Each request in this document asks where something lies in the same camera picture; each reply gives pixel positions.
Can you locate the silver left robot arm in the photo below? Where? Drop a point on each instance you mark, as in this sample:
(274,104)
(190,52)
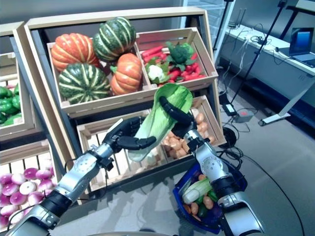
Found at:
(73,177)

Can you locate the white box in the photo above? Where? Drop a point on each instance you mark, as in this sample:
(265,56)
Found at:
(306,2)

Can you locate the green bell pepper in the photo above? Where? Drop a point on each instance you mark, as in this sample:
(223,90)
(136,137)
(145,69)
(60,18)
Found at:
(16,102)
(16,89)
(212,196)
(5,93)
(7,107)

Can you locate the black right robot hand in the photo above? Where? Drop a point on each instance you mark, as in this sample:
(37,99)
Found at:
(183,123)

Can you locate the large wooden display shelf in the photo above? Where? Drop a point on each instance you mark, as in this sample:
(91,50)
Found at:
(110,17)

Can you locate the black stand with sensor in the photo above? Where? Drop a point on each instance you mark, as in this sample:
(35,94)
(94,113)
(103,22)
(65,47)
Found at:
(282,3)
(228,0)

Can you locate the white cauliflower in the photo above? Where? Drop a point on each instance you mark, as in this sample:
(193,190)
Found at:
(155,72)

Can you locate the dark green broccoli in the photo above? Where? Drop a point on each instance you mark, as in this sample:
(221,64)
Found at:
(180,52)

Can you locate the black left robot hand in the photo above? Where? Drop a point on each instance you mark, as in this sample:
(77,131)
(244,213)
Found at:
(123,134)

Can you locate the orange carrot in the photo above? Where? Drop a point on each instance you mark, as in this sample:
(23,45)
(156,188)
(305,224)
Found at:
(187,209)

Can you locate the blue plastic shopping basket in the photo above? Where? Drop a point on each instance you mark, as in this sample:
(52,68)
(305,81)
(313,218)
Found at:
(240,180)

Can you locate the large orange pumpkin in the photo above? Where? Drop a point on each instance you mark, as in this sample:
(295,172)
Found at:
(71,49)

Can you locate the red carrot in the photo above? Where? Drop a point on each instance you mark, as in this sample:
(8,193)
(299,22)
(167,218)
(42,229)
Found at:
(153,57)
(152,51)

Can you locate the purple white onion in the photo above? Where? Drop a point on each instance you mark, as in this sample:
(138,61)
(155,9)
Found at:
(43,174)
(30,173)
(27,188)
(10,189)
(18,178)
(45,184)

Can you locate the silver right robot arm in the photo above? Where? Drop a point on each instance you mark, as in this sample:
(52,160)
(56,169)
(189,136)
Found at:
(214,167)

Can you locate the tan potato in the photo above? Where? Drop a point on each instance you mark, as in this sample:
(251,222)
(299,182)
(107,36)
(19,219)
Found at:
(194,208)
(208,202)
(202,177)
(199,118)

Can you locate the grey box red label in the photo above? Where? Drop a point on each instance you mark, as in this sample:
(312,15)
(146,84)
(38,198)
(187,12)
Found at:
(243,115)

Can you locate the open laptop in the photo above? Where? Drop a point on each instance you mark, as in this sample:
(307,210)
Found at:
(301,39)

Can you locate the black metal rack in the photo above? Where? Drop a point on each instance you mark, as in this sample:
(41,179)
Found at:
(305,9)

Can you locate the dark green vegetable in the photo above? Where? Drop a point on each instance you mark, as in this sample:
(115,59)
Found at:
(202,211)

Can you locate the small orange pumpkin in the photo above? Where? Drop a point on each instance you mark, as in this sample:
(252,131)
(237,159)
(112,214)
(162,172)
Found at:
(126,73)

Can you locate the green striped pumpkin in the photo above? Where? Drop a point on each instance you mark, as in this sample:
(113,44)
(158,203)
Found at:
(113,37)
(83,83)

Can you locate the router with antennas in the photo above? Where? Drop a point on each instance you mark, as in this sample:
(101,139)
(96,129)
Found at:
(236,24)

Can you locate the glass door fridge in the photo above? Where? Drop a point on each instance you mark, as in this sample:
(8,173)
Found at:
(197,9)

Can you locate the black power adapter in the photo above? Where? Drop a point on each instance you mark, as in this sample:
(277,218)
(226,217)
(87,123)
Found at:
(230,108)

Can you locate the grey robot waist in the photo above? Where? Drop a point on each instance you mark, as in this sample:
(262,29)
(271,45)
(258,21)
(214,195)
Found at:
(135,234)

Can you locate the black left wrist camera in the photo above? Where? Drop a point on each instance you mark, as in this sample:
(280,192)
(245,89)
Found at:
(108,163)

